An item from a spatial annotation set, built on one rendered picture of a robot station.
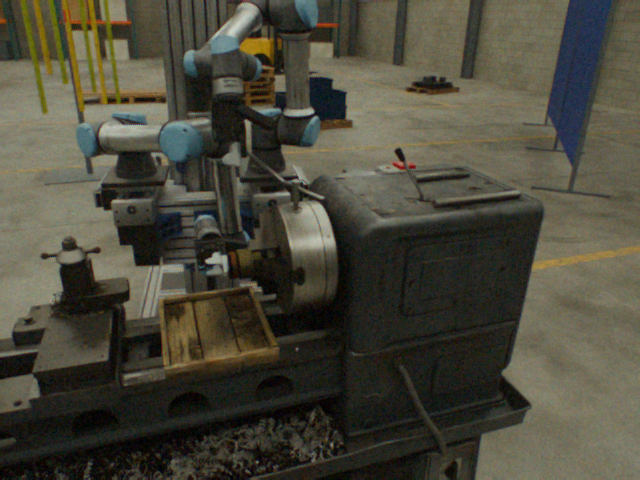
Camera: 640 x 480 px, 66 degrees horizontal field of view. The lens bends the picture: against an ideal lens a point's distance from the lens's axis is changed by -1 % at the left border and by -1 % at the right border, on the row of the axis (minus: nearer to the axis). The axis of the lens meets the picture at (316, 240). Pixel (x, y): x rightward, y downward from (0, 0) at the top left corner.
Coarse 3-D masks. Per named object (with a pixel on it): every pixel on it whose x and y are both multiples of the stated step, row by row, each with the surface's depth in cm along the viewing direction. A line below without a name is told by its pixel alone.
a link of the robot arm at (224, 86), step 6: (222, 78) 128; (228, 78) 128; (234, 78) 128; (240, 78) 130; (216, 84) 129; (222, 84) 128; (228, 84) 128; (234, 84) 129; (240, 84) 130; (216, 90) 129; (222, 90) 128; (228, 90) 128; (234, 90) 129; (240, 90) 130; (216, 96) 131
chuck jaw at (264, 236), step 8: (264, 216) 143; (272, 216) 143; (264, 224) 142; (272, 224) 143; (256, 232) 141; (264, 232) 141; (272, 232) 142; (248, 240) 140; (256, 240) 140; (264, 240) 141; (272, 240) 141; (256, 248) 140; (264, 248) 140; (272, 248) 142
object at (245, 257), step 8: (248, 248) 138; (232, 256) 136; (240, 256) 136; (248, 256) 136; (256, 256) 138; (232, 264) 135; (240, 264) 135; (248, 264) 136; (232, 272) 135; (240, 272) 136; (248, 272) 136
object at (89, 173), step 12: (60, 0) 497; (72, 72) 525; (84, 120) 550; (72, 168) 590; (84, 168) 591; (96, 168) 592; (108, 168) 593; (48, 180) 546; (60, 180) 547; (72, 180) 548; (84, 180) 549; (96, 180) 552
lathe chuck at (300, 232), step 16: (272, 208) 142; (288, 208) 136; (304, 208) 136; (288, 224) 131; (304, 224) 131; (288, 240) 129; (304, 240) 129; (320, 240) 130; (272, 256) 150; (288, 256) 130; (304, 256) 128; (320, 256) 130; (304, 272) 129; (320, 272) 130; (288, 288) 135; (304, 288) 130; (320, 288) 132; (288, 304) 137; (304, 304) 135; (320, 304) 137
